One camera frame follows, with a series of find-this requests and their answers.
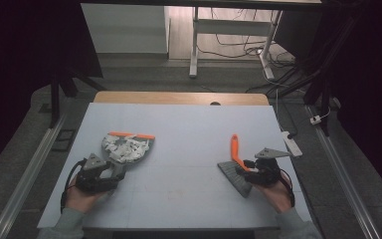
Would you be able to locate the orange-handled grey brush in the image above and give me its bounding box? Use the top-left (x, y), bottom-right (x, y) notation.
top-left (217, 133), bottom-right (254, 199)

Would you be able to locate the white table mat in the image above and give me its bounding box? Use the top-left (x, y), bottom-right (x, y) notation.
top-left (37, 102), bottom-right (314, 231)

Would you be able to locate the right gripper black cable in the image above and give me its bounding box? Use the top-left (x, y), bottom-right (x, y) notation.
top-left (279, 167), bottom-right (296, 207)

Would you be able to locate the person's left hand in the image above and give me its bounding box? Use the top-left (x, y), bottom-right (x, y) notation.
top-left (65, 174), bottom-right (109, 214)

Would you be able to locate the black floor plate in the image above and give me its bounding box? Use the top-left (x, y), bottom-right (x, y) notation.
top-left (51, 128), bottom-right (78, 153)

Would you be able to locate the pile of white paper scraps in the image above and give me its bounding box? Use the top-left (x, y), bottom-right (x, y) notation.
top-left (101, 132), bottom-right (151, 164)

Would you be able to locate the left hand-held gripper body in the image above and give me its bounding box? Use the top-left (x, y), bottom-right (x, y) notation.
top-left (75, 152), bottom-right (126, 194)

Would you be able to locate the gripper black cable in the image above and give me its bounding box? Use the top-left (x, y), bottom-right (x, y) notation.
top-left (279, 167), bottom-right (296, 207)
top-left (60, 158), bottom-right (88, 214)

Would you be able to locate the black curtain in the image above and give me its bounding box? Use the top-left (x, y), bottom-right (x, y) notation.
top-left (321, 0), bottom-right (382, 204)
top-left (0, 0), bottom-right (104, 177)

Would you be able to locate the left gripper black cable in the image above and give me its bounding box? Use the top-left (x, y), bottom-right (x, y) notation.
top-left (60, 158), bottom-right (88, 214)

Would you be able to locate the black floor cable tangle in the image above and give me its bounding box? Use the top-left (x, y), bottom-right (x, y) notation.
top-left (197, 8), bottom-right (312, 96)

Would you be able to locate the aluminium rail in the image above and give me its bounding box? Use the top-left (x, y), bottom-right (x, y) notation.
top-left (0, 111), bottom-right (73, 239)
top-left (303, 105), bottom-right (382, 239)

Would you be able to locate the grey dustpan with orange edge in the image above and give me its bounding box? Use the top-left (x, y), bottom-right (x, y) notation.
top-left (100, 130), bottom-right (156, 182)

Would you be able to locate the white panel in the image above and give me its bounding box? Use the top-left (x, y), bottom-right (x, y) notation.
top-left (81, 3), bottom-right (171, 55)

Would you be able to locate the white desk frame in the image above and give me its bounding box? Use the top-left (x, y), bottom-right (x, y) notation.
top-left (188, 6), bottom-right (284, 81)

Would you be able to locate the black plug with cable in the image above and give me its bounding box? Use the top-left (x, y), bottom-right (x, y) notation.
top-left (274, 89), bottom-right (299, 140)

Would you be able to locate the person's right hand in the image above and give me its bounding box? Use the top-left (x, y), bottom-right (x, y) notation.
top-left (254, 175), bottom-right (295, 214)

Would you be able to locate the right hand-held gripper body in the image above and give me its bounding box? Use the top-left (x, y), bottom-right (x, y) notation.
top-left (244, 146), bottom-right (293, 187)

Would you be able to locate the black stand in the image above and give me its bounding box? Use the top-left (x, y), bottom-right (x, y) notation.
top-left (268, 0), bottom-right (366, 137)
top-left (48, 66), bottom-right (107, 129)

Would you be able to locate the white power strip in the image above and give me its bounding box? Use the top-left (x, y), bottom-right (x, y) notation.
top-left (281, 130), bottom-right (303, 158)

